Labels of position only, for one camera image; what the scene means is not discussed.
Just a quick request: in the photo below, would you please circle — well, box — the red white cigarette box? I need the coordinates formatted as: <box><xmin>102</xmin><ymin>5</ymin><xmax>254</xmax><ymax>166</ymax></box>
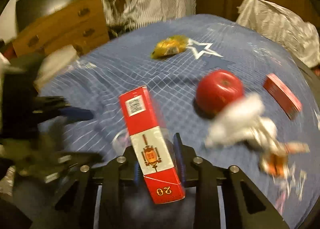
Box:
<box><xmin>119</xmin><ymin>86</ymin><xmax>185</xmax><ymax>204</ymax></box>

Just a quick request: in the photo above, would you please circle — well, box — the white towel sock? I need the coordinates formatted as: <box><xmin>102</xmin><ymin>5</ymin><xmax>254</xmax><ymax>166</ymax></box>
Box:
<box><xmin>204</xmin><ymin>92</ymin><xmax>277</xmax><ymax>150</ymax></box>

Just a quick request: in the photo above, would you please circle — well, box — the orange cigarette pack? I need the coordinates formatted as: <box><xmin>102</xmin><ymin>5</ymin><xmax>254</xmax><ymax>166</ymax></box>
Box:
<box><xmin>259</xmin><ymin>141</ymin><xmax>310</xmax><ymax>178</ymax></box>

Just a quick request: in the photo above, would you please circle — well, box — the white plastic trash bin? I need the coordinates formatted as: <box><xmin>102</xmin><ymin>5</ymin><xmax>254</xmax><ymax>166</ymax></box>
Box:
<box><xmin>34</xmin><ymin>45</ymin><xmax>79</xmax><ymax>90</ymax></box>

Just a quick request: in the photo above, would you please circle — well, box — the blue checked bed sheet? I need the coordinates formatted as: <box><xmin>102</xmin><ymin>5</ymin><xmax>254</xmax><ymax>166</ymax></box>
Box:
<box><xmin>40</xmin><ymin>14</ymin><xmax>319</xmax><ymax>228</ymax></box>

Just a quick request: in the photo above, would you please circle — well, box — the red apple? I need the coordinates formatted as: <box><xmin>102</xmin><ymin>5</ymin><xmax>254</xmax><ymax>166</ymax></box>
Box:
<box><xmin>195</xmin><ymin>70</ymin><xmax>244</xmax><ymax>115</ymax></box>

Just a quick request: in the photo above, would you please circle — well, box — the wooden chest of drawers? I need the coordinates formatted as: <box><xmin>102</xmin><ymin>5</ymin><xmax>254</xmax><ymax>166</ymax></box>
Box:
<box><xmin>12</xmin><ymin>0</ymin><xmax>110</xmax><ymax>57</ymax></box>

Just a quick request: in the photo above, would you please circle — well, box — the yellow snack wrapper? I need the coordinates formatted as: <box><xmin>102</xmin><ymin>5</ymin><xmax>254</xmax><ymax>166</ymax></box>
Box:
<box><xmin>151</xmin><ymin>35</ymin><xmax>189</xmax><ymax>59</ymax></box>

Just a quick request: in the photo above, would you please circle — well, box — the small red carton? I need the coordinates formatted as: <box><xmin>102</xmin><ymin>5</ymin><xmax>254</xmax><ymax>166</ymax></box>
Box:
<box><xmin>263</xmin><ymin>73</ymin><xmax>302</xmax><ymax>120</ymax></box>

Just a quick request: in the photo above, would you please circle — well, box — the white plastic bag right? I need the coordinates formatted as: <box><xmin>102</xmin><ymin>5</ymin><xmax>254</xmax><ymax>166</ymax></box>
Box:
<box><xmin>236</xmin><ymin>0</ymin><xmax>319</xmax><ymax>68</ymax></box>

